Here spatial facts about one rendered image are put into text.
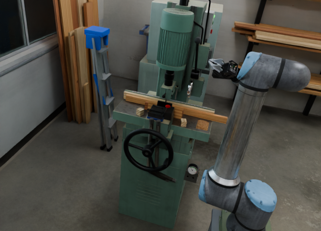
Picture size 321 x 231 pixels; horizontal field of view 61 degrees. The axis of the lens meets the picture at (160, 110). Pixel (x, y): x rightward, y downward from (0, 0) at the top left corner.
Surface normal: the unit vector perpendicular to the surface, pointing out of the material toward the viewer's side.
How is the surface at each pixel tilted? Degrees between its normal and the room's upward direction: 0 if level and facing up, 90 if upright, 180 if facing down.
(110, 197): 0
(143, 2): 90
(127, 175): 90
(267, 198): 6
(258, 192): 6
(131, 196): 90
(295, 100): 90
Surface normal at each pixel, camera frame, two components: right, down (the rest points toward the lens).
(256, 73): -0.35, 0.35
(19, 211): 0.11, -0.86
